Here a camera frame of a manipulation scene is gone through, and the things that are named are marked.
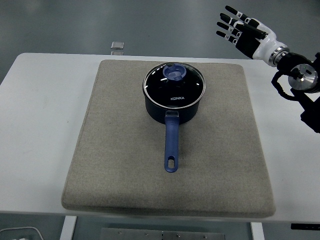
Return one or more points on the black label strip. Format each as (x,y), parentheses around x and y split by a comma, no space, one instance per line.
(305,226)

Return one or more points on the white and black hand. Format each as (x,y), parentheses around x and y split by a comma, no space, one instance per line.
(262,45)

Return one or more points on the small silver floor plate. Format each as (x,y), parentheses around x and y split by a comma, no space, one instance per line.
(117,45)

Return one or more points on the grey metal plate with screws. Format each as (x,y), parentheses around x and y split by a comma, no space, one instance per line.
(162,234)

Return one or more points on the beige fabric mat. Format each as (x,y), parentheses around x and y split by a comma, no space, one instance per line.
(155,155)

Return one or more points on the glass pot lid blue knob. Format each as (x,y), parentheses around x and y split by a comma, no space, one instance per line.
(174,88)

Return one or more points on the white table leg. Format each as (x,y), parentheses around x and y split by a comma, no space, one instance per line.
(257,231)
(68,228)

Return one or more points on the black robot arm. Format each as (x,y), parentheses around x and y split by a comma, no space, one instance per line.
(302,82)

